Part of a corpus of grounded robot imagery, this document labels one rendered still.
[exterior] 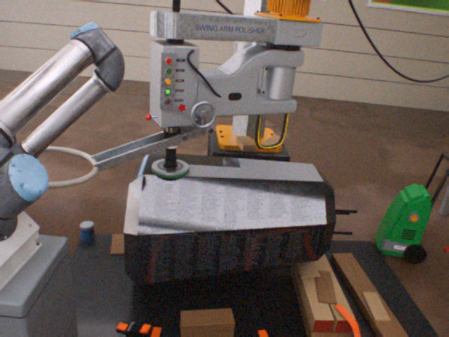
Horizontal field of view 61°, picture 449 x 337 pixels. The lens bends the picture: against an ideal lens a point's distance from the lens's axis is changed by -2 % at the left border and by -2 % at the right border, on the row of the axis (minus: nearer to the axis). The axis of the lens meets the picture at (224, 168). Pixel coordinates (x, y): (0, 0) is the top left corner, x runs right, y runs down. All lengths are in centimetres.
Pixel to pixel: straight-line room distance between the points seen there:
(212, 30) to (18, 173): 118
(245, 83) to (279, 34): 32
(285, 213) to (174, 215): 63
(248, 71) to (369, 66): 658
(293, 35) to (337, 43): 615
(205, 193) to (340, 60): 657
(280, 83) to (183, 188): 82
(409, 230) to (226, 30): 213
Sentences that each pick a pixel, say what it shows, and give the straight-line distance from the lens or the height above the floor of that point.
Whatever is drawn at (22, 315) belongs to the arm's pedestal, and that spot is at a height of 80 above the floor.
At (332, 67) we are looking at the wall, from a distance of 846.
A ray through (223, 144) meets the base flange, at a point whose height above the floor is 78.
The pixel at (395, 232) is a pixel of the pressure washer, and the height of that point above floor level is 24.
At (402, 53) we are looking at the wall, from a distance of 884.
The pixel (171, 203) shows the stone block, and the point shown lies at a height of 73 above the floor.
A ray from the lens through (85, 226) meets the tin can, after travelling 312.
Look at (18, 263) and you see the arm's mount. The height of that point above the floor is 87.
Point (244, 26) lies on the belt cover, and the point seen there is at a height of 167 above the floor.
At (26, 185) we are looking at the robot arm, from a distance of 135.
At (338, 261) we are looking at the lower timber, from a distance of 310.
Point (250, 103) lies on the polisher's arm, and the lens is 225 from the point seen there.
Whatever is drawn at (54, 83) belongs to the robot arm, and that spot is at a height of 149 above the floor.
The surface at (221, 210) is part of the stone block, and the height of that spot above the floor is 71.
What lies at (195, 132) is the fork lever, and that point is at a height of 109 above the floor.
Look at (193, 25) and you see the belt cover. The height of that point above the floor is 167.
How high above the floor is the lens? 182
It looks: 24 degrees down
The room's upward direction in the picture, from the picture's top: 5 degrees clockwise
